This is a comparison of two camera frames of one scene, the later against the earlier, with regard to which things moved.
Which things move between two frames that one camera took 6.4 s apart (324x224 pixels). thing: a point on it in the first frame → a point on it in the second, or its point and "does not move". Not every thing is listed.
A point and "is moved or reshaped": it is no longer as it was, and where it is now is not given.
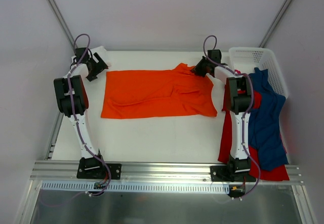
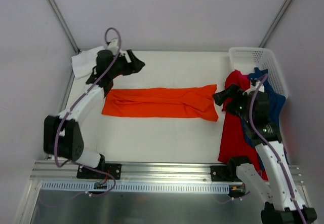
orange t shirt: x=178 y=92 is moved or reshaped
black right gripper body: x=200 y=68 → x=232 y=96
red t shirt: x=278 y=174 does not move
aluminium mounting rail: x=66 y=172 does not move
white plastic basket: x=245 y=59 does not move
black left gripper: x=96 y=65 → x=128 y=64
